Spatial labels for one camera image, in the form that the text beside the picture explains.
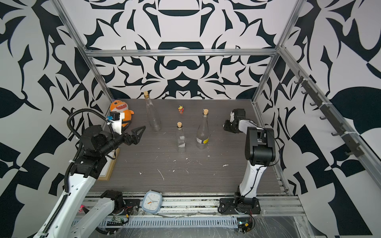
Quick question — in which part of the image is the clear glass bottle with cork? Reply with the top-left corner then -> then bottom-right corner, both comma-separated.
143,91 -> 161,132

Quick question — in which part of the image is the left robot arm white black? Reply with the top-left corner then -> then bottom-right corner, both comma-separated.
35,126 -> 146,238

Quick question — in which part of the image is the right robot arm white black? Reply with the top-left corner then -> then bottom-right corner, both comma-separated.
223,109 -> 276,208

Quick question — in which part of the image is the tall clear bottle yellow label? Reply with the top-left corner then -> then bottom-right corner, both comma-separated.
196,109 -> 210,149

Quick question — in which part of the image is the small clear bottle with cork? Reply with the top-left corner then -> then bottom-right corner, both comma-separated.
176,122 -> 186,152

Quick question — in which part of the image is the orange shark plush toy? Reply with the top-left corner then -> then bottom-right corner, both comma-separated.
110,100 -> 135,129

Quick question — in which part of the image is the small red yellow toy figure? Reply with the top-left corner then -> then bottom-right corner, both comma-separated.
178,105 -> 184,114

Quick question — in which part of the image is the light blue alarm clock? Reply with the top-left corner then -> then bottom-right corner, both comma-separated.
141,190 -> 163,214

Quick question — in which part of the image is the pink small toy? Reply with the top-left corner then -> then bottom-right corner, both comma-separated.
78,205 -> 84,213

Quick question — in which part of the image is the green circuit board right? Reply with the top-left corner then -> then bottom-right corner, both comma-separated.
238,219 -> 256,234

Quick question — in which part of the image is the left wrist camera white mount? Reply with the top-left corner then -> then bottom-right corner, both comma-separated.
106,112 -> 125,135

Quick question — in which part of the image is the wooden picture frame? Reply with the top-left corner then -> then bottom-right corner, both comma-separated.
98,148 -> 120,181

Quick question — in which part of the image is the circuit board with wires left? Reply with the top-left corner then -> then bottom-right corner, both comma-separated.
107,214 -> 130,226

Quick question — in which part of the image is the white slotted cable duct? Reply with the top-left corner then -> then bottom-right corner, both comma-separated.
98,216 -> 238,229

